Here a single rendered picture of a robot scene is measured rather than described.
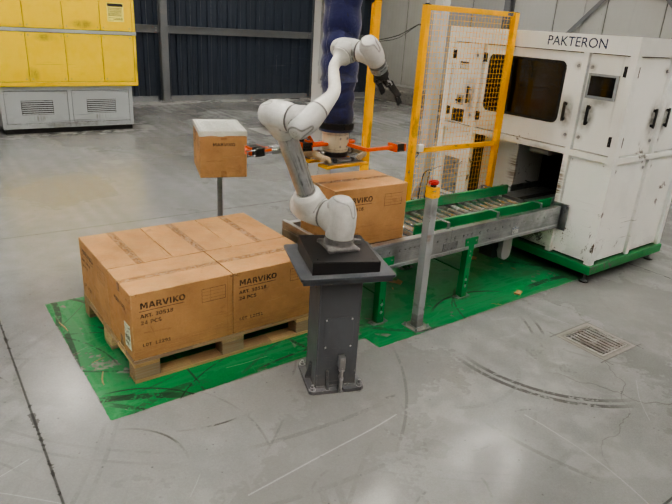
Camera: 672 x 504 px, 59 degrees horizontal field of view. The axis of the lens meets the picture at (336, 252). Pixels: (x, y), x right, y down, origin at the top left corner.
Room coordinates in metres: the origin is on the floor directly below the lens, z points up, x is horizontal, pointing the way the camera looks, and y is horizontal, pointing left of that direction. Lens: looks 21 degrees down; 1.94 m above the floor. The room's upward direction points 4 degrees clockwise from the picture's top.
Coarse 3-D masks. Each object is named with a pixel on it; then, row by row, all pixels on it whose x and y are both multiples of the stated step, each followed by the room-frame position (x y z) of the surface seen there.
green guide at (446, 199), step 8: (440, 192) 4.85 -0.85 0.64; (464, 192) 4.92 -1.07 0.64; (472, 192) 4.99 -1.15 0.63; (480, 192) 5.05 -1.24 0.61; (488, 192) 5.12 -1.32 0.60; (496, 192) 5.19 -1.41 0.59; (504, 192) 5.26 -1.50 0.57; (416, 200) 4.58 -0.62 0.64; (424, 200) 4.63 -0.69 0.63; (440, 200) 4.75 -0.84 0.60; (448, 200) 4.81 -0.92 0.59; (456, 200) 4.87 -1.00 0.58; (464, 200) 4.93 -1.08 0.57; (408, 208) 4.53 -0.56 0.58; (416, 208) 4.58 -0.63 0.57
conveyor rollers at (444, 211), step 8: (472, 200) 5.07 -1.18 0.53; (480, 200) 5.03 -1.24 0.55; (488, 200) 5.06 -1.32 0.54; (496, 200) 5.09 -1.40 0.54; (504, 200) 5.13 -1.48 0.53; (512, 200) 5.09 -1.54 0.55; (440, 208) 4.76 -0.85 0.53; (448, 208) 4.72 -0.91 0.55; (456, 208) 4.75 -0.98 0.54; (464, 208) 4.79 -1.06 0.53; (472, 208) 4.76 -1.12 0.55; (480, 208) 4.79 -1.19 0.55; (488, 208) 4.82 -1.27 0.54; (408, 216) 4.44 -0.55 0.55; (416, 216) 4.48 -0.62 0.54; (440, 216) 4.52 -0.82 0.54; (448, 216) 4.50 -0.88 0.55; (408, 224) 4.29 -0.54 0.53; (408, 232) 4.04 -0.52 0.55
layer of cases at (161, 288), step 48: (96, 240) 3.51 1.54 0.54; (144, 240) 3.56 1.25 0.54; (192, 240) 3.62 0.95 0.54; (240, 240) 3.67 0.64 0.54; (288, 240) 3.73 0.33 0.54; (96, 288) 3.28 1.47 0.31; (144, 288) 2.86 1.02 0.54; (192, 288) 2.97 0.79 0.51; (240, 288) 3.16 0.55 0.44; (288, 288) 3.36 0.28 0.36; (144, 336) 2.80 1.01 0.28; (192, 336) 2.97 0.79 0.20
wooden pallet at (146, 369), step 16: (288, 320) 3.36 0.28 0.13; (304, 320) 3.44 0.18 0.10; (112, 336) 3.07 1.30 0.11; (224, 336) 3.09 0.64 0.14; (240, 336) 3.15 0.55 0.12; (256, 336) 3.33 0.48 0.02; (272, 336) 3.34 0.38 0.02; (288, 336) 3.37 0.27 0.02; (176, 352) 2.90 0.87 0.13; (208, 352) 3.10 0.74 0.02; (224, 352) 3.09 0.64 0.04; (240, 352) 3.15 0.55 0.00; (144, 368) 2.79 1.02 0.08; (160, 368) 2.85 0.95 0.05; (176, 368) 2.91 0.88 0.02
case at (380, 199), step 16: (320, 176) 3.94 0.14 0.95; (336, 176) 3.96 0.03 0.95; (352, 176) 3.99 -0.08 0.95; (368, 176) 4.02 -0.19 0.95; (384, 176) 4.05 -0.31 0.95; (336, 192) 3.59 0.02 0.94; (352, 192) 3.66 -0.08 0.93; (368, 192) 3.73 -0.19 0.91; (384, 192) 3.81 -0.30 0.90; (400, 192) 3.89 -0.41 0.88; (368, 208) 3.74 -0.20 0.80; (384, 208) 3.82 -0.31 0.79; (400, 208) 3.90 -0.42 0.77; (304, 224) 3.87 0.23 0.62; (368, 224) 3.75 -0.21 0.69; (384, 224) 3.83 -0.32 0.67; (400, 224) 3.91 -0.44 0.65; (368, 240) 3.75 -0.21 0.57; (384, 240) 3.83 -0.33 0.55
